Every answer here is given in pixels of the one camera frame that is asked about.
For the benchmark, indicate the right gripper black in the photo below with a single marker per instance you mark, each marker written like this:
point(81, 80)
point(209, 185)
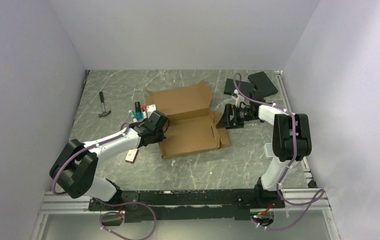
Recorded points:
point(225, 122)

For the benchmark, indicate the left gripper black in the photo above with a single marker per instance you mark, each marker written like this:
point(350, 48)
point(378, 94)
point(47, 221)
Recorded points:
point(160, 137)

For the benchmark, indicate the green white glue stick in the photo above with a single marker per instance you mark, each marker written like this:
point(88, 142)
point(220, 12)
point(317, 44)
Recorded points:
point(133, 116)

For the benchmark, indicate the blue capped marker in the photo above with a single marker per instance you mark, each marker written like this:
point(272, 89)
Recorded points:
point(138, 111)

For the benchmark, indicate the red staples box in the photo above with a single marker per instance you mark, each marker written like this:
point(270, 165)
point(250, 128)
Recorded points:
point(131, 156)

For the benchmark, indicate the brown cardboard box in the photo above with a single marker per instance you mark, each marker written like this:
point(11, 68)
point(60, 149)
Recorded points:
point(192, 124)

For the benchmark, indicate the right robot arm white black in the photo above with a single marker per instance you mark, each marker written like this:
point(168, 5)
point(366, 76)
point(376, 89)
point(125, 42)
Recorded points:
point(291, 139)

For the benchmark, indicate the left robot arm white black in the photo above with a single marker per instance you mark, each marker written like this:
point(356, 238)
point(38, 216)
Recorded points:
point(74, 171)

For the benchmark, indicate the black foam block near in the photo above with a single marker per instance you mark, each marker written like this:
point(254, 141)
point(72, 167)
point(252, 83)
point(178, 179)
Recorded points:
point(245, 87)

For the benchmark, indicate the black foam block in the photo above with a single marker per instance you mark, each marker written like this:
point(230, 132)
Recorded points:
point(245, 87)
point(262, 84)

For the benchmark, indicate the black foam block far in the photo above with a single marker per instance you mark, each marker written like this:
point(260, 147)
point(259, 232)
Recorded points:
point(262, 84)

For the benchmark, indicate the small black hammer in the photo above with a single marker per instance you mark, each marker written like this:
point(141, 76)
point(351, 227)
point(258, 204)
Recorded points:
point(105, 112)

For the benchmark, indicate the white rectangular tray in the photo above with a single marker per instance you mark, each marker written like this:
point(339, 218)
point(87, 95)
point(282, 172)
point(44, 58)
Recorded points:
point(268, 150)

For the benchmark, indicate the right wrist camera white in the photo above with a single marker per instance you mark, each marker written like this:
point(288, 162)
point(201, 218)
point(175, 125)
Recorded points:
point(238, 99)

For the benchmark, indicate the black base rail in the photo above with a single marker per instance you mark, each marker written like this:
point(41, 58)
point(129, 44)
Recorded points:
point(143, 205)

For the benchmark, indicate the aluminium frame rail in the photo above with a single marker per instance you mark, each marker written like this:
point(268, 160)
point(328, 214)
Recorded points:
point(64, 204)

